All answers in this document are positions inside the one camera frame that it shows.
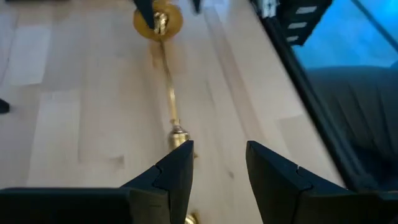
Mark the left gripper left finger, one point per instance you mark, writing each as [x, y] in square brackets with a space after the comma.
[161, 193]

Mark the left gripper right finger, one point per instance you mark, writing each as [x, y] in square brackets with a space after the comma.
[280, 193]

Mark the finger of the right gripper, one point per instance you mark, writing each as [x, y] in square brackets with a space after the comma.
[147, 12]
[196, 5]

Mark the brass candlestick holder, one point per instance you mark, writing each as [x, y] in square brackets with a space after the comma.
[178, 138]
[192, 219]

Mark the black box with white slots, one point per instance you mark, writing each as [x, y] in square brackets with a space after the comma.
[298, 18]

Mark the black aluminium table frame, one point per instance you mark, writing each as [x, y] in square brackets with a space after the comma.
[326, 133]

